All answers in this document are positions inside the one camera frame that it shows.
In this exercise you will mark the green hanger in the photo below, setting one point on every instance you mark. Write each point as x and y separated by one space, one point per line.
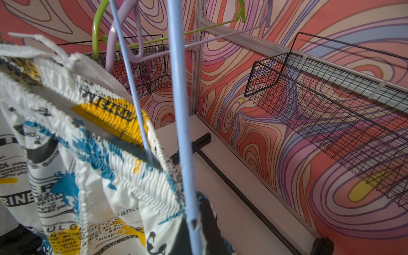
239 14

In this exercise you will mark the black wire basket rear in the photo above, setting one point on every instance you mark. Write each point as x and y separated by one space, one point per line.
357 119

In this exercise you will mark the light blue hanger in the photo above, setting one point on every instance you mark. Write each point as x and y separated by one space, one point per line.
181 113

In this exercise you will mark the black wire basket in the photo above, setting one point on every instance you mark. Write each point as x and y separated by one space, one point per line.
149 76
357 119

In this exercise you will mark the black clothes rack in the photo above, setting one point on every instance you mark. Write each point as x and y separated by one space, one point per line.
321 246

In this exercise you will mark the black wire basket left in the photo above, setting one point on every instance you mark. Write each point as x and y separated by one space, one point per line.
149 76

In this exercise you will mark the white printed graphic shorts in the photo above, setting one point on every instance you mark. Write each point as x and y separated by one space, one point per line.
80 171

